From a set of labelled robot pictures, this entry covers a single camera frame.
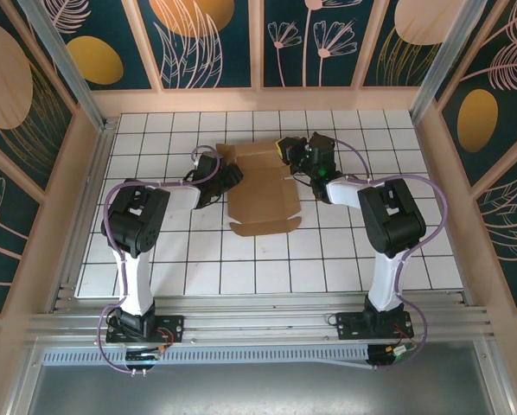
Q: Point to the aluminium corner post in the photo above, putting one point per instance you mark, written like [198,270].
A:
[442,60]
[64,65]

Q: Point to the aluminium side rail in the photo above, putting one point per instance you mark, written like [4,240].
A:
[90,194]

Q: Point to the grey metal sheet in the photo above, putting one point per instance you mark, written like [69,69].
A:
[258,389]

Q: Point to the brown cardboard box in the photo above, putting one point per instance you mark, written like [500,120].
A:
[263,194]

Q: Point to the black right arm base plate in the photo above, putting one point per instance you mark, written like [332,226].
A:
[349,324]

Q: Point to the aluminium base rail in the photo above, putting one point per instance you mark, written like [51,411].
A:
[263,320]

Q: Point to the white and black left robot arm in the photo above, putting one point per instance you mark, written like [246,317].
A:
[133,281]

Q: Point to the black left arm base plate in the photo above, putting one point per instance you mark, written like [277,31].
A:
[174,326]

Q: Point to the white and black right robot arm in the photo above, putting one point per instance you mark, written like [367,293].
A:
[384,281]

